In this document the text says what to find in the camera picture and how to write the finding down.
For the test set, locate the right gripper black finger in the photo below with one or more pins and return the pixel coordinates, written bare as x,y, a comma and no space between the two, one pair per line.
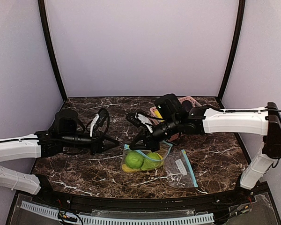
151,145
142,136

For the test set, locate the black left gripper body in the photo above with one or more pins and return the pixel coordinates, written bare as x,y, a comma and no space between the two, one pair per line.
95,144

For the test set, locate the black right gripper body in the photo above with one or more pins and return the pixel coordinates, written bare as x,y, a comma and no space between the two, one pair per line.
149,137

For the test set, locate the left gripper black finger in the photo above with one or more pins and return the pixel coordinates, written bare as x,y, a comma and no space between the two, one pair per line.
105,147
109,141

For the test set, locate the green toy lime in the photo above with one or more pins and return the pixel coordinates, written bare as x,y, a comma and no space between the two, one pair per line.
151,163
134,160

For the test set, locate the clear zip bag yellow slider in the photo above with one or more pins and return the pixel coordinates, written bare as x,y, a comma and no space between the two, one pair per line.
165,148

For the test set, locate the small yellow toy lemon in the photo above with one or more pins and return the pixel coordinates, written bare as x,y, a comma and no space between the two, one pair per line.
127,169

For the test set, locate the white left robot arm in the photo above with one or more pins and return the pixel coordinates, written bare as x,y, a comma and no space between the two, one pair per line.
36,145

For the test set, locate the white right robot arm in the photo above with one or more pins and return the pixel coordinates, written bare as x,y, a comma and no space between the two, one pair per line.
207,119

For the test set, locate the clear zip bag on table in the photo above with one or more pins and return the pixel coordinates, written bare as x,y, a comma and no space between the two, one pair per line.
179,172

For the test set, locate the dark purple toy fruit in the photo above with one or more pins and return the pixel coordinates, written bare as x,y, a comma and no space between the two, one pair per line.
187,105

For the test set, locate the yellow toy banana piece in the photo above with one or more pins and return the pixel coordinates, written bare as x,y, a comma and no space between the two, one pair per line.
156,112

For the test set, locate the pink perforated plastic basket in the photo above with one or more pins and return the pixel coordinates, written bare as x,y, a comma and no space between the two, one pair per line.
185,126

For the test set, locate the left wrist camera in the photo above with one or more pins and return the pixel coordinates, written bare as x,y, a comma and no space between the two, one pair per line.
98,121

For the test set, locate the black front frame rail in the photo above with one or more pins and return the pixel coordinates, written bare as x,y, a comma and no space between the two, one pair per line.
218,202

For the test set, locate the white slotted cable duct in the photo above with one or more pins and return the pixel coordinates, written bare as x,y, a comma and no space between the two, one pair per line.
105,217

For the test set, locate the black left corner frame post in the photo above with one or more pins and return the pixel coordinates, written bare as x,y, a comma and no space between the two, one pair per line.
50,49

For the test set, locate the black corner frame post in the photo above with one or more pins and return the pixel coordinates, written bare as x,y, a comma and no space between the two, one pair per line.
50,49
233,49

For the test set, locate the black right corner frame post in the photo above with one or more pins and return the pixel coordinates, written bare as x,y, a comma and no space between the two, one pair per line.
233,49

